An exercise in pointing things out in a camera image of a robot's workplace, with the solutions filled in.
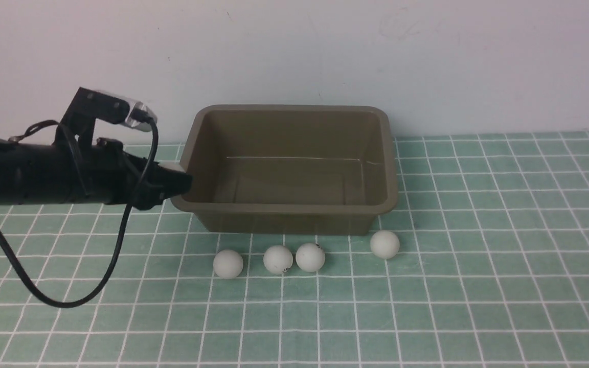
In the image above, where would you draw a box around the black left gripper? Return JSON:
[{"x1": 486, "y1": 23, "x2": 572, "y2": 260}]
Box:
[{"x1": 88, "y1": 138, "x2": 193, "y2": 211}]

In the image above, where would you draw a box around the white printed table-tennis ball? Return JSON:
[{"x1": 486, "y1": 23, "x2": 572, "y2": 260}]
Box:
[{"x1": 295, "y1": 243, "x2": 326, "y2": 272}]

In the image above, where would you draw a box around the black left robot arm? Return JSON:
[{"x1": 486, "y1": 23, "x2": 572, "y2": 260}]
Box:
[{"x1": 0, "y1": 139, "x2": 193, "y2": 211}]

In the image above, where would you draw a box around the brown plastic bin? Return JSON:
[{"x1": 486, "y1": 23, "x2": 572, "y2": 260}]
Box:
[{"x1": 171, "y1": 104, "x2": 399, "y2": 236}]

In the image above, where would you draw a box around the green checkered tablecloth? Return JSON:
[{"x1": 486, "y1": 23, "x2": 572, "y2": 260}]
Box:
[{"x1": 0, "y1": 132, "x2": 589, "y2": 367}]

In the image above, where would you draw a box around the black camera cable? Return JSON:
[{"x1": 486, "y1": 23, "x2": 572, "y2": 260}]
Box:
[{"x1": 0, "y1": 115, "x2": 160, "y2": 309}]

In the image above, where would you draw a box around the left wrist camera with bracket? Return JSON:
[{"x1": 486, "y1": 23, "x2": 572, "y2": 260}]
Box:
[{"x1": 53, "y1": 87, "x2": 157, "y2": 148}]

